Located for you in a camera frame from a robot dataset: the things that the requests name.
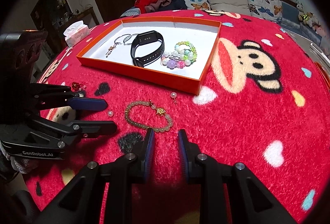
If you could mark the red monkey printed blanket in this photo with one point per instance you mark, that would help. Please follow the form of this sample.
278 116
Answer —
245 123

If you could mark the wooden side table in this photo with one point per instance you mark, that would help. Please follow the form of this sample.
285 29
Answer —
82 20

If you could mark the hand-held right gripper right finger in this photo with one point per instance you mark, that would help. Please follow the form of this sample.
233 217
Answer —
182 154

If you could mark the blue sofa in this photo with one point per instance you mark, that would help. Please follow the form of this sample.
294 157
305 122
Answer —
290 14

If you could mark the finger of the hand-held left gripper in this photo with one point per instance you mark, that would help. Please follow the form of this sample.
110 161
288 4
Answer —
98 128
87 105

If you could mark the red garment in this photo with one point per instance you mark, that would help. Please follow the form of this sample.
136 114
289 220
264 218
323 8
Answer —
145 4

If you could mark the black smart band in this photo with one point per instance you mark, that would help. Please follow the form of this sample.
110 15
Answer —
147 37

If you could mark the white pearl stud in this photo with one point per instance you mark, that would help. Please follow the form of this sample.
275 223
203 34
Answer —
173 95
110 113

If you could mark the gold dangling earring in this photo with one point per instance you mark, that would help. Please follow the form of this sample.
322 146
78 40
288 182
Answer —
111 49

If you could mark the dark wooden shelf cabinet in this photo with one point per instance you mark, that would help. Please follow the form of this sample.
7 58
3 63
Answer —
49 7

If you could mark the orange shallow box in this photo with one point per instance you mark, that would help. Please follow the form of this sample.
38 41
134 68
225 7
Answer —
193 33

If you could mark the pile of plush toys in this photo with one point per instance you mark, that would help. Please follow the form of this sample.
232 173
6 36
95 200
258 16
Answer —
309 17

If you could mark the dark navy garment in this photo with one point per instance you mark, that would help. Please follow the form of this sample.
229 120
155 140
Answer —
178 3

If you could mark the red rose earring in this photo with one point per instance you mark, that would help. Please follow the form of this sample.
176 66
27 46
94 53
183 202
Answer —
75 86

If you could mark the pink tissue box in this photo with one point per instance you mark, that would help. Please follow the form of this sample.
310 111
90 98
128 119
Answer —
77 34

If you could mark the thin metal hoop earring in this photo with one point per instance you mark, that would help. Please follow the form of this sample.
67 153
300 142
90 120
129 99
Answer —
127 39
115 39

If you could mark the cream cushion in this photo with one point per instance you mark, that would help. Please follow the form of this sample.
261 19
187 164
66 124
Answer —
228 2

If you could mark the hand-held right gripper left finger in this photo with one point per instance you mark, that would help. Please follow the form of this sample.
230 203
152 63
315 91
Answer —
149 151

